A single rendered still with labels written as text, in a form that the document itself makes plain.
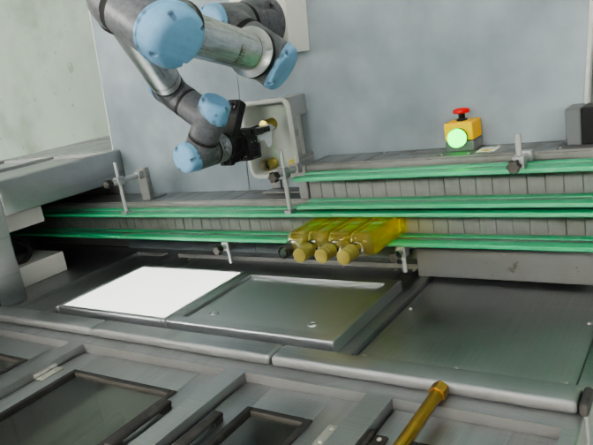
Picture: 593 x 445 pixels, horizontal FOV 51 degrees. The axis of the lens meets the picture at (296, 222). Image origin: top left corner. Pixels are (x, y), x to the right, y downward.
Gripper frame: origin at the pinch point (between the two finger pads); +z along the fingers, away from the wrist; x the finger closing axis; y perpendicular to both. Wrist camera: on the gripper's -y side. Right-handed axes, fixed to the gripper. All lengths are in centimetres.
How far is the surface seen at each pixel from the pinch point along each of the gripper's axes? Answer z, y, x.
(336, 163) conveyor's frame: -3.7, 10.7, 23.7
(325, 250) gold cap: -32, 24, 34
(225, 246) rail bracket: -13.6, 32.1, -10.6
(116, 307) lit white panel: -44, 39, -25
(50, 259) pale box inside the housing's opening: -22, 38, -83
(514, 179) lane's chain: -4, 15, 69
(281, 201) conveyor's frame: -4.1, 21.1, 4.7
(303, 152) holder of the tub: 3.9, 8.7, 8.8
